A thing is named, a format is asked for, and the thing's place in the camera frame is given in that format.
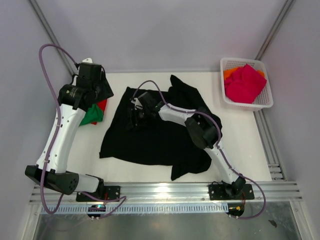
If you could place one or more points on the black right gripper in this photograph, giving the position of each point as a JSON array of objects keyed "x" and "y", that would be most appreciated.
[{"x": 132, "y": 114}]

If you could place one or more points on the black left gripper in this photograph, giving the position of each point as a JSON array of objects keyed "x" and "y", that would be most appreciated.
[{"x": 107, "y": 92}]

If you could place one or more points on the black t shirt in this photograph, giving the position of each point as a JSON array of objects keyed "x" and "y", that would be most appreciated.
[{"x": 156, "y": 142}]

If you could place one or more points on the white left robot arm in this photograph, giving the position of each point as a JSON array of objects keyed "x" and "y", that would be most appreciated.
[{"x": 74, "y": 100}]

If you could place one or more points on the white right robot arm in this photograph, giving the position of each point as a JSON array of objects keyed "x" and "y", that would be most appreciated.
[{"x": 203, "y": 130}]

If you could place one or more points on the red t shirt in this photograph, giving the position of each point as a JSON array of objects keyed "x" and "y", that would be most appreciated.
[{"x": 103, "y": 105}]

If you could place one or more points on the green t shirt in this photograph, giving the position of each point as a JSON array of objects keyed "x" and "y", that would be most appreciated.
[{"x": 87, "y": 117}]

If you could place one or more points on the orange t shirt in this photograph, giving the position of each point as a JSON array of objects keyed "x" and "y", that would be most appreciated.
[{"x": 229, "y": 72}]

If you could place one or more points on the pink t shirt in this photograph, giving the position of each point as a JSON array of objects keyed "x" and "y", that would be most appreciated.
[{"x": 244, "y": 85}]

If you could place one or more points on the white plastic basket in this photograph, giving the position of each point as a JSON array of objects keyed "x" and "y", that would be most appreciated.
[{"x": 264, "y": 100}]

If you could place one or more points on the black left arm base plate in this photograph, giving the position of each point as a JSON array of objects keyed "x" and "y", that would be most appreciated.
[{"x": 106, "y": 193}]

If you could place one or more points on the left rear frame post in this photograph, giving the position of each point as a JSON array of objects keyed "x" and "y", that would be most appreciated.
[{"x": 50, "y": 34}]

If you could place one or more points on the frame post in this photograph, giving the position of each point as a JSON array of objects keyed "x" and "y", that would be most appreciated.
[
  {"x": 50, "y": 34},
  {"x": 275, "y": 28}
]

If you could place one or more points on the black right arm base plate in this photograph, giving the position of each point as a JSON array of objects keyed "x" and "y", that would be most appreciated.
[{"x": 219, "y": 191}]

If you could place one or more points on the grey slotted cable duct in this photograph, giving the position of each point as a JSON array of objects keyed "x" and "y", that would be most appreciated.
[{"x": 145, "y": 208}]

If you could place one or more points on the aluminium front rail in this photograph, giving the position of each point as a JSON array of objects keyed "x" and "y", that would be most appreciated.
[{"x": 197, "y": 192}]

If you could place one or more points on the right rear frame post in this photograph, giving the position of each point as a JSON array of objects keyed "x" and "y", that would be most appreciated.
[{"x": 275, "y": 28}]

